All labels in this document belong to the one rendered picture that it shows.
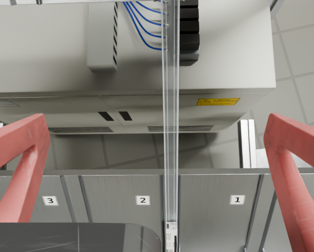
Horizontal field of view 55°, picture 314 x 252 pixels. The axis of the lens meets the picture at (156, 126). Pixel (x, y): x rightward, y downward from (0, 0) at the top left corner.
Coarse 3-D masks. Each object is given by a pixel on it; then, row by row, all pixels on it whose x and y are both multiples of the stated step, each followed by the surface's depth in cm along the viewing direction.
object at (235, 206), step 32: (0, 192) 35; (64, 192) 35; (96, 192) 35; (128, 192) 35; (160, 192) 34; (192, 192) 35; (224, 192) 35; (256, 192) 34; (160, 224) 38; (192, 224) 38; (224, 224) 38; (256, 224) 38
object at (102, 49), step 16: (160, 0) 60; (192, 0) 55; (96, 16) 57; (112, 16) 57; (192, 16) 55; (96, 32) 57; (112, 32) 57; (192, 32) 55; (96, 48) 56; (112, 48) 56; (160, 48) 58; (192, 48) 56; (96, 64) 56; (112, 64) 56; (240, 128) 88; (240, 144) 88; (240, 160) 88; (256, 160) 86
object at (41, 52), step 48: (240, 0) 62; (0, 48) 62; (48, 48) 61; (144, 48) 61; (240, 48) 60; (0, 96) 63; (48, 96) 63; (96, 96) 63; (144, 96) 63; (192, 96) 63; (240, 96) 63
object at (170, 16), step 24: (168, 0) 22; (168, 24) 23; (168, 48) 24; (168, 72) 25; (168, 96) 26; (168, 120) 28; (168, 144) 29; (168, 168) 31; (168, 192) 33; (168, 216) 35
